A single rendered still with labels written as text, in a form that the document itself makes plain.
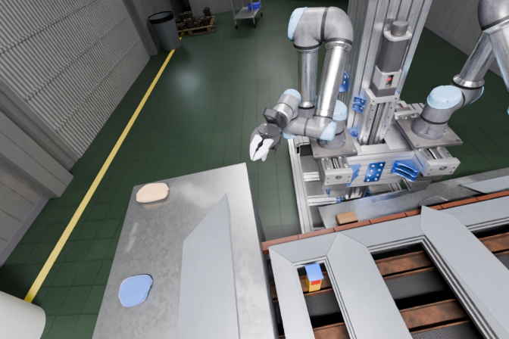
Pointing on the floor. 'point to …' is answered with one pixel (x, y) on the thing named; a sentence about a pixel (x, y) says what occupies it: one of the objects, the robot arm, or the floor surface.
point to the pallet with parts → (195, 23)
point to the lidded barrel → (20, 318)
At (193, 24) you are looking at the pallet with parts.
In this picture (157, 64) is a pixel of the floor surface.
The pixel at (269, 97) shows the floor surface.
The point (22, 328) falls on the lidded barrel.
